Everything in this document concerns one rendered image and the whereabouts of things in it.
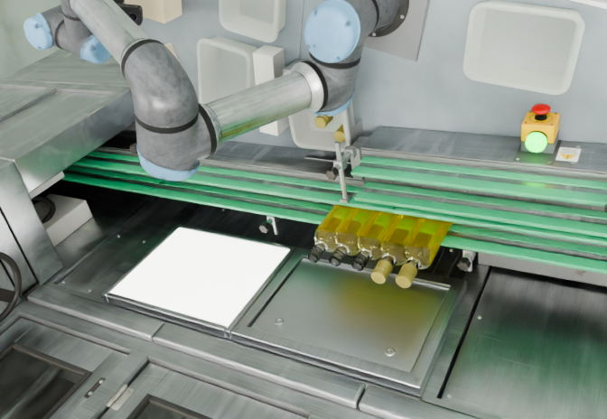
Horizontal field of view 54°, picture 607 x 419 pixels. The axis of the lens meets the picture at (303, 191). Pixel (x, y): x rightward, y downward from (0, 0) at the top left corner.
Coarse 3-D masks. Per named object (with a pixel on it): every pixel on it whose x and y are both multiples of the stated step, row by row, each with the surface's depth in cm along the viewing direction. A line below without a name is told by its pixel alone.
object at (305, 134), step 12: (288, 72) 153; (300, 120) 164; (312, 120) 167; (336, 120) 163; (300, 132) 165; (312, 132) 168; (324, 132) 167; (348, 132) 154; (300, 144) 164; (312, 144) 163; (324, 144) 161; (348, 144) 156
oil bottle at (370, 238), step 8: (376, 216) 146; (384, 216) 145; (392, 216) 145; (368, 224) 144; (376, 224) 143; (384, 224) 142; (392, 224) 144; (368, 232) 141; (376, 232) 140; (384, 232) 140; (360, 240) 139; (368, 240) 138; (376, 240) 138; (360, 248) 139; (368, 248) 138; (376, 248) 138; (376, 256) 139
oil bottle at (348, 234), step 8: (352, 216) 148; (360, 216) 147; (368, 216) 146; (344, 224) 145; (352, 224) 145; (360, 224) 144; (344, 232) 142; (352, 232) 142; (360, 232) 142; (336, 240) 142; (344, 240) 141; (352, 240) 140; (352, 248) 141
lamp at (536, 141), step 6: (534, 132) 131; (540, 132) 131; (528, 138) 131; (534, 138) 130; (540, 138) 130; (546, 138) 131; (528, 144) 131; (534, 144) 130; (540, 144) 130; (534, 150) 131; (540, 150) 131
